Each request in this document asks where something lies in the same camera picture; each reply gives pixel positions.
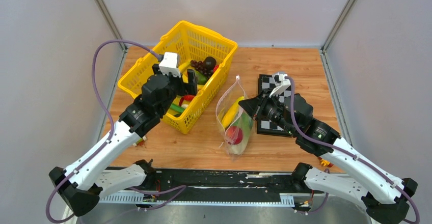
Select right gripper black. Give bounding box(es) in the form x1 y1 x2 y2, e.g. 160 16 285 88
238 88 296 136

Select green lettuce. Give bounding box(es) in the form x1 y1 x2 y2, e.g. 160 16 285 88
228 112 253 155

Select clear zip top bag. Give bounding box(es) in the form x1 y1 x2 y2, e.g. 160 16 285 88
215 75 248 161

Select yellow banana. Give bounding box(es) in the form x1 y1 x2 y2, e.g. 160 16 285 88
179 61 191 73
222 96 245 129

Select red yellow apple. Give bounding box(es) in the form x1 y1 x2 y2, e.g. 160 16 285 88
225 126 244 145

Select yellow plastic basket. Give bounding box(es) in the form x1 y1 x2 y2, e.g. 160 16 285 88
117 20 238 135

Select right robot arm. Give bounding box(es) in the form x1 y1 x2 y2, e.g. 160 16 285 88
239 92 420 223

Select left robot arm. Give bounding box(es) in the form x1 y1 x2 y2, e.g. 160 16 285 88
49 64 198 216

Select dark red grapes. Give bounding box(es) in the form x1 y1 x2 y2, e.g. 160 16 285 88
191 60 213 78

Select red pepper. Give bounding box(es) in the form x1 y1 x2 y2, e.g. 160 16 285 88
179 95 195 106

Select orange green mango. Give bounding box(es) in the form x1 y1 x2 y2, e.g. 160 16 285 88
195 71 208 85

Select black white checkerboard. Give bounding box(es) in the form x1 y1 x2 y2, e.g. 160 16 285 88
256 74 291 137

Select green cucumber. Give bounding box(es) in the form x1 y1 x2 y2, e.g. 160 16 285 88
170 103 185 114

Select dark avocado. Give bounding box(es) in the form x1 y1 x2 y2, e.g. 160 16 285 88
203 57 217 70

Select red green toy car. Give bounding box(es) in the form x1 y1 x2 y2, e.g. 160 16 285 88
132 136 147 147

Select orange yellow toy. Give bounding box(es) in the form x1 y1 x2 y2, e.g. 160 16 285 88
319 158 334 167

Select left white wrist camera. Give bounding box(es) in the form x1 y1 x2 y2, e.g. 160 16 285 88
159 52 181 77

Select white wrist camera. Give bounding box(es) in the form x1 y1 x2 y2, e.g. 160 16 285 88
159 52 181 77
269 72 291 97

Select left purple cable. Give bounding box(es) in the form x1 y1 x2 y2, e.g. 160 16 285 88
45 39 163 224

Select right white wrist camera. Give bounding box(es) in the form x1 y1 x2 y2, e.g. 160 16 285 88
269 72 291 97

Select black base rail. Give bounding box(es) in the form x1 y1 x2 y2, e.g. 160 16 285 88
111 168 325 205

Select aluminium frame base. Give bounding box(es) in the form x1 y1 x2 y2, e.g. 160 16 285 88
61 168 389 224

